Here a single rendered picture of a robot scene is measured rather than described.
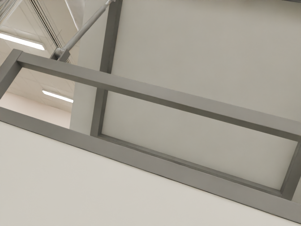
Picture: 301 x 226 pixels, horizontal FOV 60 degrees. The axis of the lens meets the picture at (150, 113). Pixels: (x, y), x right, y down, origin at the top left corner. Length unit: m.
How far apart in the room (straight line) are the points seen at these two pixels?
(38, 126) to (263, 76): 0.81
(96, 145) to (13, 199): 0.23
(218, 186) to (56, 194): 0.39
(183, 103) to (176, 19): 0.51
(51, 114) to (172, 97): 9.33
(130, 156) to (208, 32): 0.64
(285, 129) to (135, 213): 0.41
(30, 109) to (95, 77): 9.64
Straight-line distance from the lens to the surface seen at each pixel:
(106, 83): 0.78
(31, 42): 6.36
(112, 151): 0.68
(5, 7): 1.45
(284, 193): 1.19
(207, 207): 0.63
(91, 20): 1.04
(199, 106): 0.71
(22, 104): 10.66
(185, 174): 0.64
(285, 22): 1.12
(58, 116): 9.85
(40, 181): 0.73
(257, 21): 1.11
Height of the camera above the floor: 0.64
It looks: 23 degrees up
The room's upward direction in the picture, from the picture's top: 22 degrees clockwise
